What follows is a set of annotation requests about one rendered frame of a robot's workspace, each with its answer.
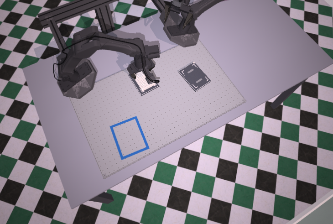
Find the blue taped rectangular outline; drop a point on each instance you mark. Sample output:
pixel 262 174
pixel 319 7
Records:
pixel 118 147

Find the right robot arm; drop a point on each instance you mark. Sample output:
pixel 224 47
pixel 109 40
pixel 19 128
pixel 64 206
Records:
pixel 85 49

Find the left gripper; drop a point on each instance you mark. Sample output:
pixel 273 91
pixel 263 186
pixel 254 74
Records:
pixel 183 8

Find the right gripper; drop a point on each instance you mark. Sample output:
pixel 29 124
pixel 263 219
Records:
pixel 148 65

